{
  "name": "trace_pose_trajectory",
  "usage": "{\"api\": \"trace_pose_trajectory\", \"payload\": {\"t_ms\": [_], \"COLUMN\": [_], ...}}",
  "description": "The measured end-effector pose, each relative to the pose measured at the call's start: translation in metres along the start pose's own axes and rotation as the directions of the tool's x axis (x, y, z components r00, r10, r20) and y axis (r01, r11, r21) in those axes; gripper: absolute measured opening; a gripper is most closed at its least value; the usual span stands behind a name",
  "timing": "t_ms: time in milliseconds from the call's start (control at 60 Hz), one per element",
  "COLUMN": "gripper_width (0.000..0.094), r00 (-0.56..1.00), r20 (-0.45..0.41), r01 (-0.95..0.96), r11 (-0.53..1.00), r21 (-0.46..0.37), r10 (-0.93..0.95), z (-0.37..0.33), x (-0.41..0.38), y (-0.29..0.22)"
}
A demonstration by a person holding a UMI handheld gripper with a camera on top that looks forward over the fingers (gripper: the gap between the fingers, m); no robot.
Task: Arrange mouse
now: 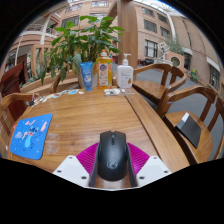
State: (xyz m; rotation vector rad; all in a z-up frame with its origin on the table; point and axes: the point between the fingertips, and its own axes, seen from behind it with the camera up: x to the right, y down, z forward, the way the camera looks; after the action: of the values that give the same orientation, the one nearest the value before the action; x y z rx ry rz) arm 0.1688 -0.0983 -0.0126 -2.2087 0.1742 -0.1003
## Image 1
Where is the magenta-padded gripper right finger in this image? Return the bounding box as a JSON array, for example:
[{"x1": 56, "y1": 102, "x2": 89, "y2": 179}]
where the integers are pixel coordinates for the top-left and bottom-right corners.
[{"x1": 125, "y1": 142, "x2": 173, "y2": 188}]

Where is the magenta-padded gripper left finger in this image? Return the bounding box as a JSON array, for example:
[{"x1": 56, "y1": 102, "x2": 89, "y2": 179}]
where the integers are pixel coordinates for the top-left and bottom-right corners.
[{"x1": 52, "y1": 142, "x2": 101, "y2": 188}]

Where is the black computer mouse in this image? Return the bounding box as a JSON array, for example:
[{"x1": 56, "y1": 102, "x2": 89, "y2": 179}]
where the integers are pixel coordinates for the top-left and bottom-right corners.
[{"x1": 96, "y1": 130, "x2": 130, "y2": 182}]

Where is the blue cartoon print mouse pad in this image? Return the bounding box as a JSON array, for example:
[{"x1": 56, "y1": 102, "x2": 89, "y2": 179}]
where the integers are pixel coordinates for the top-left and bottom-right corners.
[{"x1": 9, "y1": 113, "x2": 54, "y2": 161}]

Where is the wooden armchair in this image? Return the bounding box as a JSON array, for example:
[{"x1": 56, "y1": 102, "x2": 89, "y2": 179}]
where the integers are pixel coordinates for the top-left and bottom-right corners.
[
  {"x1": 213, "y1": 96, "x2": 224, "y2": 160},
  {"x1": 156, "y1": 85, "x2": 218, "y2": 165},
  {"x1": 49, "y1": 71, "x2": 81, "y2": 94},
  {"x1": 132, "y1": 63, "x2": 188, "y2": 107},
  {"x1": 0, "y1": 92, "x2": 38, "y2": 158}
]

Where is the black flat box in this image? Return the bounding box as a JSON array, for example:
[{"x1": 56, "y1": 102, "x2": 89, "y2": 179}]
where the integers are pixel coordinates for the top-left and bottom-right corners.
[{"x1": 175, "y1": 112, "x2": 202, "y2": 149}]

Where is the small white packet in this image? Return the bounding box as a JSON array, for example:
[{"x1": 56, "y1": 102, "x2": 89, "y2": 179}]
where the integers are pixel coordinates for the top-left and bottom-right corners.
[{"x1": 103, "y1": 87, "x2": 122, "y2": 97}]

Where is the blue squeeze tube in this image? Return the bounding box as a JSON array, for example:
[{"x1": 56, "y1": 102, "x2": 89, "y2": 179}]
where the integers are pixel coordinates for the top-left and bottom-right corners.
[{"x1": 79, "y1": 61, "x2": 94, "y2": 92}]

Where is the white pump bottle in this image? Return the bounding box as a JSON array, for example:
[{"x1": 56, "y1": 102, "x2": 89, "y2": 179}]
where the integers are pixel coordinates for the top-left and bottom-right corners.
[{"x1": 116, "y1": 53, "x2": 134, "y2": 90}]

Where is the yellow dish soap bottle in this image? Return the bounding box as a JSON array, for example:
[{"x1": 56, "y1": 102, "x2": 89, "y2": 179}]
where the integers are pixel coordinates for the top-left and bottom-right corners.
[{"x1": 95, "y1": 49, "x2": 114, "y2": 90}]

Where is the yellow flowering plant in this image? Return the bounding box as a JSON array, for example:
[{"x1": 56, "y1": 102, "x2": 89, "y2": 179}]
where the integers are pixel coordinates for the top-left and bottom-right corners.
[{"x1": 189, "y1": 68, "x2": 200, "y2": 84}]

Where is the white outdoor sculpture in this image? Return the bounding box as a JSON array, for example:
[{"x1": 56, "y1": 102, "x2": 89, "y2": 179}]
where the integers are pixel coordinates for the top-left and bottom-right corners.
[{"x1": 157, "y1": 41, "x2": 171, "y2": 61}]

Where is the green potted plant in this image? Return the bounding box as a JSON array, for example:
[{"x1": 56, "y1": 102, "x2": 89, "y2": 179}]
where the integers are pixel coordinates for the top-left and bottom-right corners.
[{"x1": 40, "y1": 14, "x2": 126, "y2": 89}]

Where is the red-brown wooden pedestal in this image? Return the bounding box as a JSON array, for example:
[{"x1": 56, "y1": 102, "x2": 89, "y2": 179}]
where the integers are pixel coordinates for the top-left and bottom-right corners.
[{"x1": 0, "y1": 61, "x2": 26, "y2": 98}]

